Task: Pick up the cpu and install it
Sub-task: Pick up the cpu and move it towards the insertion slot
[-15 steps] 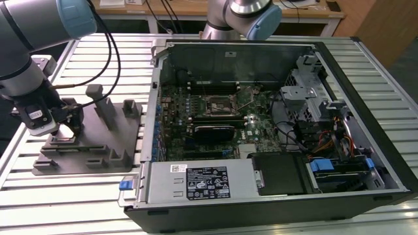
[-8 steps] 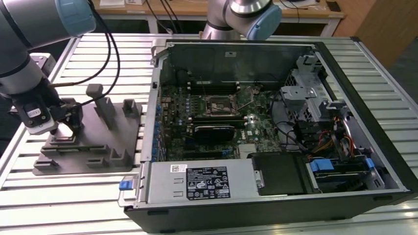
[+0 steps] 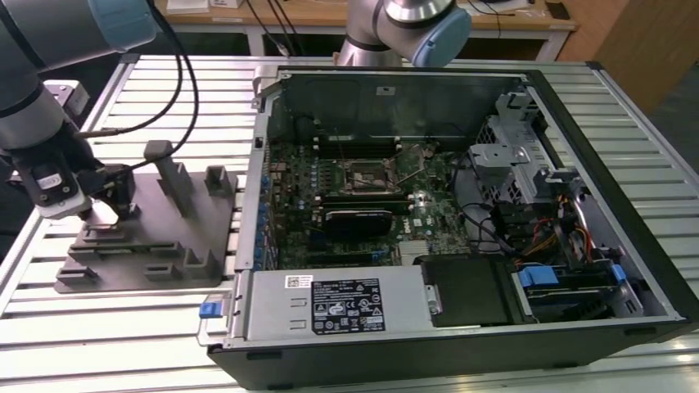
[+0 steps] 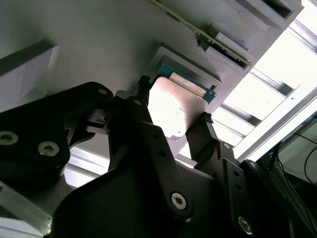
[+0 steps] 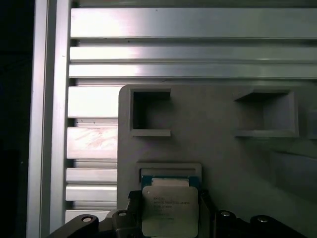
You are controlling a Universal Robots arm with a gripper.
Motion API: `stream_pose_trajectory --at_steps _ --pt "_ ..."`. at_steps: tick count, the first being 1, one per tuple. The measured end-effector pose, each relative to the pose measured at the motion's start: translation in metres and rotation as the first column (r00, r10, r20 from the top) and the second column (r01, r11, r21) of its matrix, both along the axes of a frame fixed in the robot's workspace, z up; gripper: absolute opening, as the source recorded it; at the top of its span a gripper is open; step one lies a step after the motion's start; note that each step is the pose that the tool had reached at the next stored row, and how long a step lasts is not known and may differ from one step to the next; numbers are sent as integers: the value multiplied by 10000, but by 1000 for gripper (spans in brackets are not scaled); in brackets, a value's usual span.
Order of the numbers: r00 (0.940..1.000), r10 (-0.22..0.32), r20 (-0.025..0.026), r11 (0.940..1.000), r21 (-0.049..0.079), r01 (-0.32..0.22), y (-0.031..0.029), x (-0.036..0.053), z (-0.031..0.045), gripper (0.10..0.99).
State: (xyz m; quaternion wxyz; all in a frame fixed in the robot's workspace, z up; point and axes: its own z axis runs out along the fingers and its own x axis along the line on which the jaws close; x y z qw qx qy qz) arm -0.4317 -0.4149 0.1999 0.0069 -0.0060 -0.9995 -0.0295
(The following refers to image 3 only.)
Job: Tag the white box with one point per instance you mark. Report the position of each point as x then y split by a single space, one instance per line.
226 3
188 4

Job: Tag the grey parts rack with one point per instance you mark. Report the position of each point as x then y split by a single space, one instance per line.
201 229

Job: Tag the silver topped CPU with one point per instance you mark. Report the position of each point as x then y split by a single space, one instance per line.
104 213

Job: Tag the black plastic shroud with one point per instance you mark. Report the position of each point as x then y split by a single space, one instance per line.
469 290

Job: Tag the hard disk in blue carrier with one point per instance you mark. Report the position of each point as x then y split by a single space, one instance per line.
537 277

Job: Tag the metal drive cage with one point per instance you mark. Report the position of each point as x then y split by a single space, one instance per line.
498 155

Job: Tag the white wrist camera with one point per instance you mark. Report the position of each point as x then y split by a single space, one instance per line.
60 196

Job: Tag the wooden desk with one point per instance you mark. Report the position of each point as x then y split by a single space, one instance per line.
217 18

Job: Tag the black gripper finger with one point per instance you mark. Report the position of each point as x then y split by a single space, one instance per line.
86 215
121 192

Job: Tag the silver chipset heatsink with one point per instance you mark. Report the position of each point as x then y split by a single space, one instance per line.
414 251

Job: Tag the grey wrist-mounted box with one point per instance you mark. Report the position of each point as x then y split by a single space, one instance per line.
68 102

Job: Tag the blue case latch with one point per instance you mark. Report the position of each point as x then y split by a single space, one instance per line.
212 309

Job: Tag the black PC case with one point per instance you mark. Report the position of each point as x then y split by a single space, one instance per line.
381 364

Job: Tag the green motherboard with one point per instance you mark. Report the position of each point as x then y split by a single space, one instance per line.
436 221

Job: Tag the wooden cabinet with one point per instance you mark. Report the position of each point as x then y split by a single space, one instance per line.
644 49

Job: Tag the CPU socket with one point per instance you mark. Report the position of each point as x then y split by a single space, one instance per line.
365 176

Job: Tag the grey power supply unit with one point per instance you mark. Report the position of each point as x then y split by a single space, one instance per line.
261 303

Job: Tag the graphics card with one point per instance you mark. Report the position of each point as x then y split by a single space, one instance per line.
357 223

